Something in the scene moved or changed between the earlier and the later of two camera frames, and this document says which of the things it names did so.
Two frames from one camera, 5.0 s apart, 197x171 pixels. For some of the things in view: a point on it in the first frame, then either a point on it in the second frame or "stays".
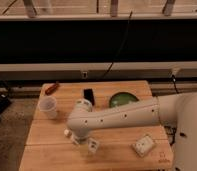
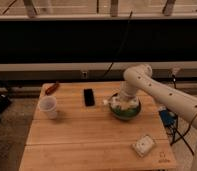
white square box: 143,145 stays
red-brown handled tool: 51,88 stays
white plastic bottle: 81,134 → 122,102
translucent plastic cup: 47,107 stays
